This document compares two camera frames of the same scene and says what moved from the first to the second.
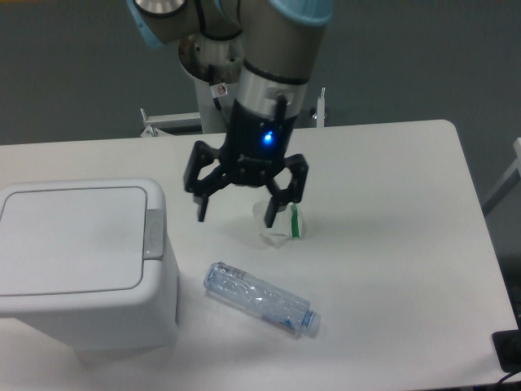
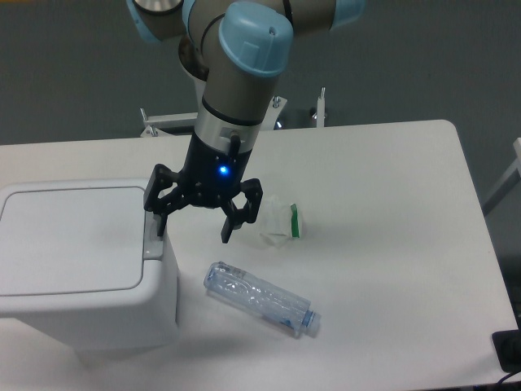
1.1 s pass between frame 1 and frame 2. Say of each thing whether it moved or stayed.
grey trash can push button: stayed
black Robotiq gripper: moved
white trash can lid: stayed
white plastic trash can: stayed
